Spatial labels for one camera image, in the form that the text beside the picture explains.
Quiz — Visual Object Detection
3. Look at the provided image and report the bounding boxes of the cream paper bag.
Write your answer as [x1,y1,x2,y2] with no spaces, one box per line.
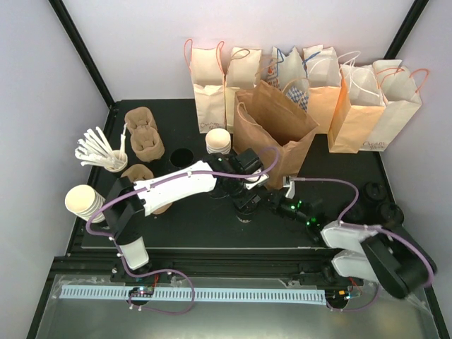
[225,47,262,133]

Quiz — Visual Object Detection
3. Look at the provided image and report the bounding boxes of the stacked pulp cup carriers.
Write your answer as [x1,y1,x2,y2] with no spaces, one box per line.
[124,107,165,162]

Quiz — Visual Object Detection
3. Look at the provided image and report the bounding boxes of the black cup lid stack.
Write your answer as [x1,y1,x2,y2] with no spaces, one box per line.
[361,182,387,205]
[376,202,405,229]

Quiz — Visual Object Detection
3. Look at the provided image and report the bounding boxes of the white slotted cable duct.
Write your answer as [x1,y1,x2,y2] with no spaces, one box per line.
[59,285,326,306]

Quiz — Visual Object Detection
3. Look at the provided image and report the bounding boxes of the brown kraft paper bag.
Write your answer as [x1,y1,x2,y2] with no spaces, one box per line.
[233,81,318,189]

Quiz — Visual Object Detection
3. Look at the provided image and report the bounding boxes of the cup of white stirrers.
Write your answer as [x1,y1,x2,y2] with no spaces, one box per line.
[74,125,128,173]

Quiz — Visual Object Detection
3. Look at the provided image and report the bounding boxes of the blue patterned paper bag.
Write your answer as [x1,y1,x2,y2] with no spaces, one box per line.
[266,47,309,111]

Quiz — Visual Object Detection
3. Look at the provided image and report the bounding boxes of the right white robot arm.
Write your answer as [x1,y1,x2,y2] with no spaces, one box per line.
[266,191,435,299]

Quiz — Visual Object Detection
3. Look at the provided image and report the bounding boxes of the white paper cup stack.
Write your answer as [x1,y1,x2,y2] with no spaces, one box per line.
[205,128,232,155]

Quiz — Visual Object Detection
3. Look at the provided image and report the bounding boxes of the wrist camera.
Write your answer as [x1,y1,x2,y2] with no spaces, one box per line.
[283,176,296,199]
[244,169,269,190]

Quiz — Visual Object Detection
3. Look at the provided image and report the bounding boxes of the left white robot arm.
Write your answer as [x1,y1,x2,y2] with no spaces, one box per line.
[103,148,270,282]

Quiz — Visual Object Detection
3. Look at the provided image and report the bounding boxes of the white cream logo bag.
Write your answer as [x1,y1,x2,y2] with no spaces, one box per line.
[360,59,429,152]

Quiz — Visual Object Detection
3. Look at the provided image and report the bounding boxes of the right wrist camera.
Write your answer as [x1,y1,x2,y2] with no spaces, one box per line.
[283,176,296,199]

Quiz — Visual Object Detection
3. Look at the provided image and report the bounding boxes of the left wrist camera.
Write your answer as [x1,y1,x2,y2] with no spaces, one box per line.
[244,169,269,190]

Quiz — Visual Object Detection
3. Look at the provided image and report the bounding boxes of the tilted paper cup stack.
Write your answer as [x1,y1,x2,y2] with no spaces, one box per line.
[64,184,105,221]

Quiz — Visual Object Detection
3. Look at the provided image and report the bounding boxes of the black white paper cup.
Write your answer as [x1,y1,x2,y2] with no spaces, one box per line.
[236,210,254,223]

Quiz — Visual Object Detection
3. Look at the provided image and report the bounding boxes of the orange white paper bag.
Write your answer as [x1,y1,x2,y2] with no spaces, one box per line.
[303,44,342,134]

